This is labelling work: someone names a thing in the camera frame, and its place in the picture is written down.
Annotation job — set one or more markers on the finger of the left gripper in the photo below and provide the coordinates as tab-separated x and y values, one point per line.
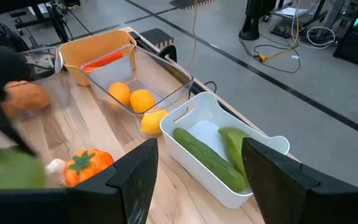
8	133

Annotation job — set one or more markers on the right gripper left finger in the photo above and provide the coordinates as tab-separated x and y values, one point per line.
120	193

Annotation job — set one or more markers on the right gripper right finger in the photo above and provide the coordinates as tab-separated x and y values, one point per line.
291	199

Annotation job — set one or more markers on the orange tomato green calyx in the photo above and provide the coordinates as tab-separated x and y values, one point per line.
96	166

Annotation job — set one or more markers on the brown bread loaf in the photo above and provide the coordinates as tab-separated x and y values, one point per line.
26	96

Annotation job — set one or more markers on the green chayote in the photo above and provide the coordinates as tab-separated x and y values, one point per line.
11	171

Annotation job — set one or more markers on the small beige garlic bulb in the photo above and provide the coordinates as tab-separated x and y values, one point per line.
54	165

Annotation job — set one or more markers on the yellow lemon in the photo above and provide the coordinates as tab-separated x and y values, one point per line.
153	122

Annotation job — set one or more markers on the light green zucchini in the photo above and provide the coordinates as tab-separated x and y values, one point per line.
233	143

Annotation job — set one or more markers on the dark green cucumber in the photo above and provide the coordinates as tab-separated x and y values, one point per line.
210	160

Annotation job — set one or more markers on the round yellow citrus fruit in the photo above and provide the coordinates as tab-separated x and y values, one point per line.
142	100

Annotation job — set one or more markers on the orange citrus fruit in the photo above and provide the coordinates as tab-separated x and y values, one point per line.
120	93

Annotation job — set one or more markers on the orange carrot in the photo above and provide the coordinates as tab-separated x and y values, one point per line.
104	60

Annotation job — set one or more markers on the clear plastic bin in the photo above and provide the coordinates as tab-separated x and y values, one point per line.
154	67
42	62

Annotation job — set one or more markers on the orange plastic basket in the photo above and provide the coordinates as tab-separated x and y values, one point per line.
85	49

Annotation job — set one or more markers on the white plastic basket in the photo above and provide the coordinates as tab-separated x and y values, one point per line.
197	112

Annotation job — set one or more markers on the black stand base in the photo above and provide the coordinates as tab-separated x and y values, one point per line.
253	18

